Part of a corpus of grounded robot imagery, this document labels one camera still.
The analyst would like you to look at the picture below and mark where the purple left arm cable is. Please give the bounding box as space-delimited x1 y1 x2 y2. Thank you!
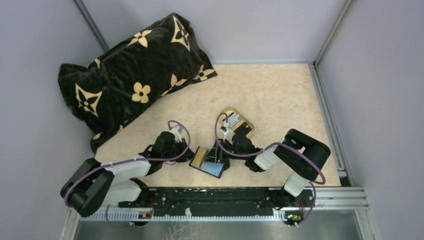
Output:
63 119 192 231

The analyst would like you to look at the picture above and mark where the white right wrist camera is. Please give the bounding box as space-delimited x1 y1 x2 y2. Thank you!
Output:
219 122 235 143

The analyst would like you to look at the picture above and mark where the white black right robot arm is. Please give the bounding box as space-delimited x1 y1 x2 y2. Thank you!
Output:
202 127 331 198

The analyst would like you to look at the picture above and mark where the aluminium frame rail front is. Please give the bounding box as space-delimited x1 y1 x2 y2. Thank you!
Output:
68 187 370 223

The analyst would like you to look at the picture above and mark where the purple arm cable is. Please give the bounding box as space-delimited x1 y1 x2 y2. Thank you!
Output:
63 119 192 231
214 112 327 228

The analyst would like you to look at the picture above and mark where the black floral pillow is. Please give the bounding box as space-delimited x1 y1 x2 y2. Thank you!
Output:
58 13 217 152

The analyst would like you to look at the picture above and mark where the aluminium right side rail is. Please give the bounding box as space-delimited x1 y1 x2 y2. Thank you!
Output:
308 62 353 187

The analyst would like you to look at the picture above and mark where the beige oval card holder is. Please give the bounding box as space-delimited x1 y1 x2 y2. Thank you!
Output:
218 106 256 138

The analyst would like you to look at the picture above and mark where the gold card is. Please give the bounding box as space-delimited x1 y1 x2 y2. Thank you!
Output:
190 146 210 168

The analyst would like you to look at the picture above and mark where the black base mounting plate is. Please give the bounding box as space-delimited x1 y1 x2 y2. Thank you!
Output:
118 187 314 218

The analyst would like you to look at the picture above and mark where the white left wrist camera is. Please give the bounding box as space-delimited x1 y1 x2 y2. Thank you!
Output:
170 125 184 143

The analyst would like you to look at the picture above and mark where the black leather card wallet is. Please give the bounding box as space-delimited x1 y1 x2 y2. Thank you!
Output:
189 145 231 179

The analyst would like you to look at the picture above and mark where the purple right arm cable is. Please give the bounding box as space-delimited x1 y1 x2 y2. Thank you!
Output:
214 112 327 228

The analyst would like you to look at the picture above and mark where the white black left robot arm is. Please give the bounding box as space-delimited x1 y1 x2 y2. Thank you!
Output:
59 131 194 217

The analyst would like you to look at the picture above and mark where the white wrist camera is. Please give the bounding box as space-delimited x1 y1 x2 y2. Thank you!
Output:
219 122 235 143
170 125 184 143

